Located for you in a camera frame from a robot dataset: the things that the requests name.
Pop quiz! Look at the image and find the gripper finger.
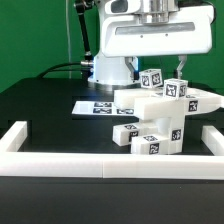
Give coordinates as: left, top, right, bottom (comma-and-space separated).
174, 55, 187, 79
125, 57, 139, 81

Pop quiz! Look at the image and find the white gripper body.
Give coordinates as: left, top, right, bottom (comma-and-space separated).
99, 0, 214, 57

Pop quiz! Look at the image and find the white chair back piece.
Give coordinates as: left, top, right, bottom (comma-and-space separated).
114, 88, 224, 120

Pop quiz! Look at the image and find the white chair seat piece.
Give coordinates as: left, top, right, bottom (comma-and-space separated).
139, 114, 185, 155

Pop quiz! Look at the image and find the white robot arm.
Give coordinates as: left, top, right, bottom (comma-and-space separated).
89, 0, 215, 87

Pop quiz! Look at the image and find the black hose behind robot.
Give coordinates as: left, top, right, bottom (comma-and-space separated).
73, 0, 98, 68

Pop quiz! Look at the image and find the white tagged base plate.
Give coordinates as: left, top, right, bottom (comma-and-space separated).
72, 101, 134, 116

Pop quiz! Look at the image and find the black cable on table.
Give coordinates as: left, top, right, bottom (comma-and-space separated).
36, 62, 93, 79

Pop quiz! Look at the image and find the white U-shaped fence frame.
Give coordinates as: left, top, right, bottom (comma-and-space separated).
0, 121, 224, 180

